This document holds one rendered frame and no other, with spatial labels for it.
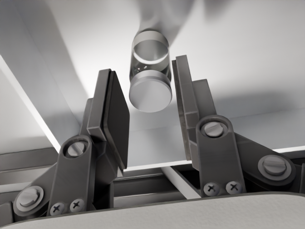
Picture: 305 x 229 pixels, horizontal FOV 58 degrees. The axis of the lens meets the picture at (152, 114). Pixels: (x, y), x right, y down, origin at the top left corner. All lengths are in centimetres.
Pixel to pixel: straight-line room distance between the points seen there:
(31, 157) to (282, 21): 20
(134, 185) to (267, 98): 14
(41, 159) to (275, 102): 18
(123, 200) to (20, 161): 9
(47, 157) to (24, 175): 2
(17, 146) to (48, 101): 8
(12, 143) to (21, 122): 3
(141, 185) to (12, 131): 12
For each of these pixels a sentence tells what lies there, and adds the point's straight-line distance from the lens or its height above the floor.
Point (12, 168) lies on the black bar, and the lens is 25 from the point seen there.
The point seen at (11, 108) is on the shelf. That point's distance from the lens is 22.
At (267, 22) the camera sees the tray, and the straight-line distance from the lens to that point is 17.
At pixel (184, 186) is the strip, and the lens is 22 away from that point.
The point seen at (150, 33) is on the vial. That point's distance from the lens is 16.
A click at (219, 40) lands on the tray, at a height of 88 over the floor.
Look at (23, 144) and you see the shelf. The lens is 25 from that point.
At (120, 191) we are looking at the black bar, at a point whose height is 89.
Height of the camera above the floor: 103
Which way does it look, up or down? 46 degrees down
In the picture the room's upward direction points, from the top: 179 degrees clockwise
